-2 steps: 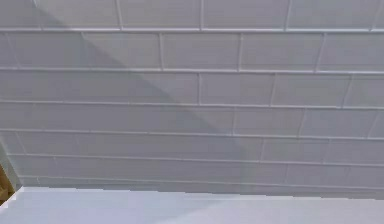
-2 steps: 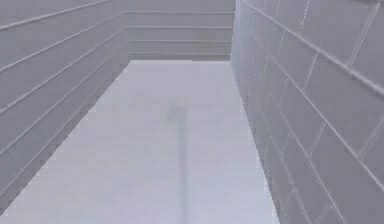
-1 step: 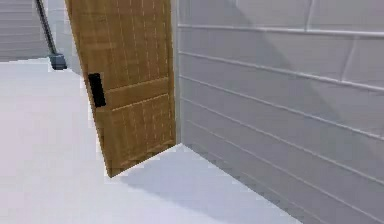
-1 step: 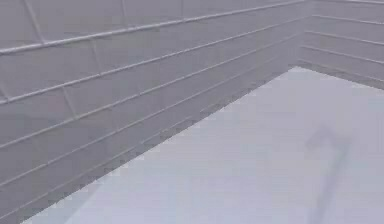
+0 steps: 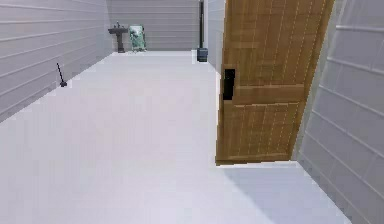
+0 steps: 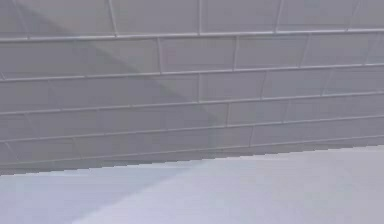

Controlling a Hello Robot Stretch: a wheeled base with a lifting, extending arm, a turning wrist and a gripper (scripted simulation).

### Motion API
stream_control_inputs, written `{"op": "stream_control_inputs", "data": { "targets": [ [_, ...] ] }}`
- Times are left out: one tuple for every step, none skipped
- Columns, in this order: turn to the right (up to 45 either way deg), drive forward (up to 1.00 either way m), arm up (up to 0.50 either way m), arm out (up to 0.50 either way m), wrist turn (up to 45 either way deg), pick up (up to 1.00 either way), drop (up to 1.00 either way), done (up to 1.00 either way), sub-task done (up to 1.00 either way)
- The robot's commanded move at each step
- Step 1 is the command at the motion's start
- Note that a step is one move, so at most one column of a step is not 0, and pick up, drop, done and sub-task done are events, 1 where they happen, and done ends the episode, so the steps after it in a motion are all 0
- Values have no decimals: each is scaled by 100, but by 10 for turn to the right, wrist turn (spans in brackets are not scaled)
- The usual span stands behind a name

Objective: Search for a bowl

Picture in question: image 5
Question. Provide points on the brown wooden room door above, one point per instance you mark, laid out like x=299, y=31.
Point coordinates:
x=266, y=83

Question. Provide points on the black pedestal sink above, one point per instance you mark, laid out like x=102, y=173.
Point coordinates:
x=119, y=36

